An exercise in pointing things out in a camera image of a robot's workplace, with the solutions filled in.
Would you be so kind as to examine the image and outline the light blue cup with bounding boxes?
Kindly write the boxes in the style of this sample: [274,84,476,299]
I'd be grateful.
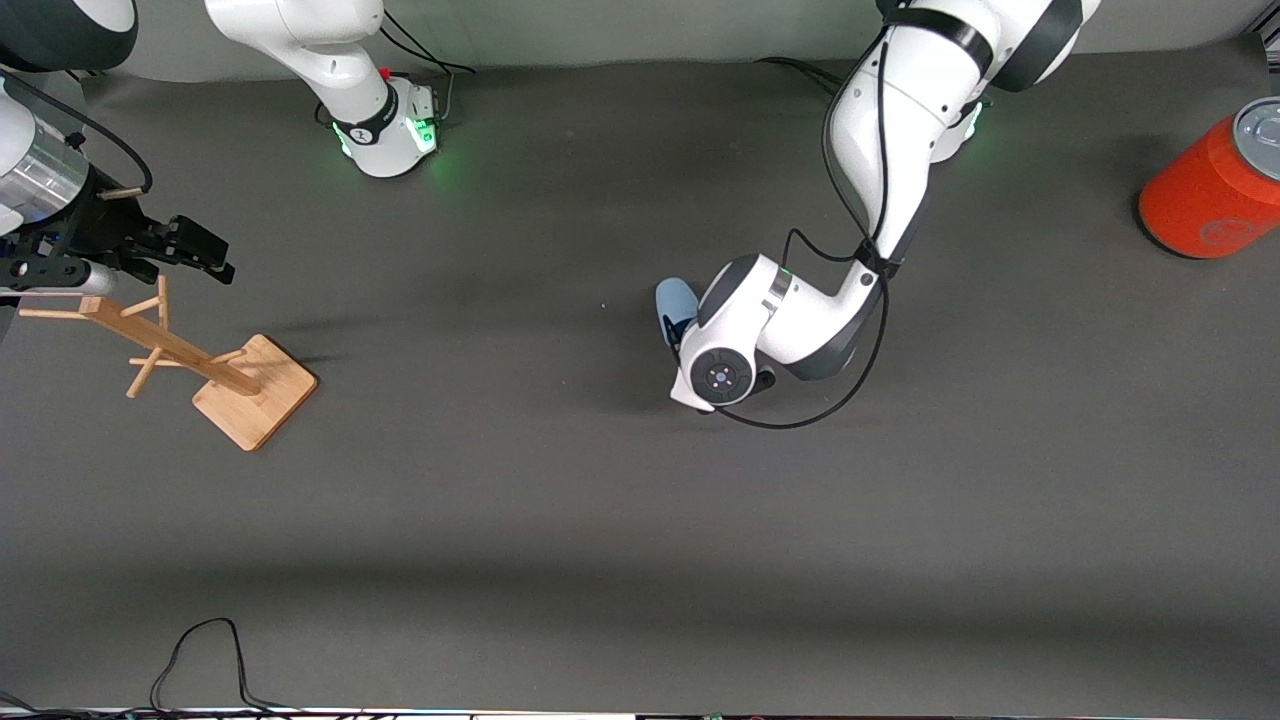
[654,277,702,349]

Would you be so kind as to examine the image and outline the wooden cup stand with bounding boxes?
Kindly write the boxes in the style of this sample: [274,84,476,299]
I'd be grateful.
[18,275,320,453]

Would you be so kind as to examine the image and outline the orange cylindrical can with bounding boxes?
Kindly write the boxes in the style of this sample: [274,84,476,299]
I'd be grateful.
[1137,96,1280,262]

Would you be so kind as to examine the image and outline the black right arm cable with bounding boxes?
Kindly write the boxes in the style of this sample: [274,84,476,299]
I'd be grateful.
[0,68,154,196]

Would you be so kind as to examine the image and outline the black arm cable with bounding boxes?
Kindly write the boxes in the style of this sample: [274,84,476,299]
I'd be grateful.
[0,68,154,196]
[712,28,898,432]

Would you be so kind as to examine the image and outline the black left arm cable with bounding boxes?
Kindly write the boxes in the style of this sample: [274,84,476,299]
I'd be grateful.
[712,28,898,432]

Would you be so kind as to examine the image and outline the black left arm base cables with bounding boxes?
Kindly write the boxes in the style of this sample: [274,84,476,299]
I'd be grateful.
[754,55,851,101]

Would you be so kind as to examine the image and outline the black arm base cables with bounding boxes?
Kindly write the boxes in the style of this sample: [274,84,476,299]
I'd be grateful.
[754,55,851,101]
[376,10,477,128]

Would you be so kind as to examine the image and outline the black right arm base cables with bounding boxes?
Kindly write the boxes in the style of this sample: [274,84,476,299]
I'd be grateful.
[376,10,477,128]

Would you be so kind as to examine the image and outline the black looped cable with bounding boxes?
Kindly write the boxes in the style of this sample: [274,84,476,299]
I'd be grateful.
[149,617,311,717]

